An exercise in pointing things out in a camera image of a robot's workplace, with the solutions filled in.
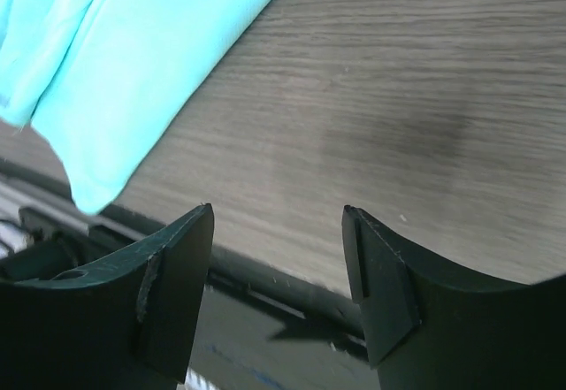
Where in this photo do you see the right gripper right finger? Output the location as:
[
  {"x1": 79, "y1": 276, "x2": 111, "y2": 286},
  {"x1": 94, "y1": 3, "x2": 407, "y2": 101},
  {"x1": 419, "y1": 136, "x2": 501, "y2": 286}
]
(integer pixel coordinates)
[{"x1": 341, "y1": 206, "x2": 565, "y2": 389}]

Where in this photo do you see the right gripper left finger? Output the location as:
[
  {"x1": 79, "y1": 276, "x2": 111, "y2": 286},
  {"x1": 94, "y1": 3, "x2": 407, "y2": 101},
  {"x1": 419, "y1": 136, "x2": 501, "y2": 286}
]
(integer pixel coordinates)
[{"x1": 1, "y1": 204, "x2": 214, "y2": 389}]

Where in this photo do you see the teal t shirt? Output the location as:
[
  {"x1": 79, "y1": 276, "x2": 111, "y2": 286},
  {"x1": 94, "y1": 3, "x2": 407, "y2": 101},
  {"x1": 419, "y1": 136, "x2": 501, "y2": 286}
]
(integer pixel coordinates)
[{"x1": 1, "y1": 0, "x2": 271, "y2": 215}]

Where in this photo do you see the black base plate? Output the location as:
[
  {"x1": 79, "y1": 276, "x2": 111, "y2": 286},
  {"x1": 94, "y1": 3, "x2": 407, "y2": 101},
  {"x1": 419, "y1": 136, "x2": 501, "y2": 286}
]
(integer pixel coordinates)
[{"x1": 0, "y1": 155, "x2": 372, "y2": 390}]

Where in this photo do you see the aluminium rail frame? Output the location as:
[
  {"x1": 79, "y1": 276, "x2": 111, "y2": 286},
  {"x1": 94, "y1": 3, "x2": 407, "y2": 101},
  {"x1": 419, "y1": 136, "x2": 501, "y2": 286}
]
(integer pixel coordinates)
[{"x1": 1, "y1": 177, "x2": 88, "y2": 260}]

